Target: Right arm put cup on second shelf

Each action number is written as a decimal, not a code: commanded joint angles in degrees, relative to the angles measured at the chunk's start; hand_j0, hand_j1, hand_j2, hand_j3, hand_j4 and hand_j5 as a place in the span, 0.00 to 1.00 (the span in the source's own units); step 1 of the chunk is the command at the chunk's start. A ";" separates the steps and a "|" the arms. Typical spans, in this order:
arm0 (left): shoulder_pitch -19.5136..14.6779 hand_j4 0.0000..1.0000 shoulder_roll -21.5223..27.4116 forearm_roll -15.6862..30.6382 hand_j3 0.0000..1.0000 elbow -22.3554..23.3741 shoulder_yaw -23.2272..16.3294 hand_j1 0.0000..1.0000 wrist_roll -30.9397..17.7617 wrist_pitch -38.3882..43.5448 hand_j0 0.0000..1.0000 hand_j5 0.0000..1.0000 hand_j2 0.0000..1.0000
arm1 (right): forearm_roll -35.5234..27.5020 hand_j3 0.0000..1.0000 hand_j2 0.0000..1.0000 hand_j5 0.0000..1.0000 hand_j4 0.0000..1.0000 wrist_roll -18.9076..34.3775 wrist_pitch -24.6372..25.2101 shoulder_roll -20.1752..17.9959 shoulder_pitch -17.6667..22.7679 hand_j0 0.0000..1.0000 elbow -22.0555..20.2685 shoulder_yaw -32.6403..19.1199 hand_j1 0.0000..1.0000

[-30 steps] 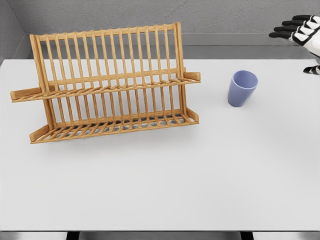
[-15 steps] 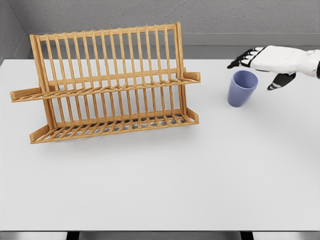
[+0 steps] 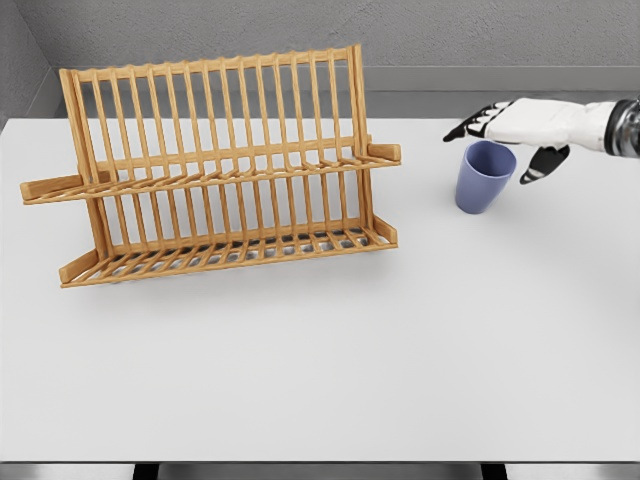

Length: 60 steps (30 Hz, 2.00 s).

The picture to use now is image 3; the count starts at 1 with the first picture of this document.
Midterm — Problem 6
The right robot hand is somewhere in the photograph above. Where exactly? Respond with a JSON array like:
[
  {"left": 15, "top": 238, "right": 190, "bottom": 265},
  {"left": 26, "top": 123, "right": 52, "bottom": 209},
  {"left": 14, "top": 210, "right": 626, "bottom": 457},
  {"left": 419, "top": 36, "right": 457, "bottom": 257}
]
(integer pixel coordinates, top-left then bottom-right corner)
[{"left": 442, "top": 97, "right": 587, "bottom": 186}]

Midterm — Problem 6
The blue cup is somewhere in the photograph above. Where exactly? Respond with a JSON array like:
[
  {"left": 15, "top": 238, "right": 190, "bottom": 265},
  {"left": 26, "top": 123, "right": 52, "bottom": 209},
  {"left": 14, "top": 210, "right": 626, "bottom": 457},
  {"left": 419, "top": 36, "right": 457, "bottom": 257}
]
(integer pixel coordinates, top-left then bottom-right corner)
[{"left": 454, "top": 140, "right": 518, "bottom": 216}]

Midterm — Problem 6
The wooden dish rack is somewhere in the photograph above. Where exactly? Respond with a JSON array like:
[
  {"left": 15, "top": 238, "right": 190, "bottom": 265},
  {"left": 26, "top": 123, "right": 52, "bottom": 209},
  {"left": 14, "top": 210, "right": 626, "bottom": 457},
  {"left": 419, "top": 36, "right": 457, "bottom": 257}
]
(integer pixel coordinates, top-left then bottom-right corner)
[{"left": 19, "top": 43, "right": 403, "bottom": 290}]

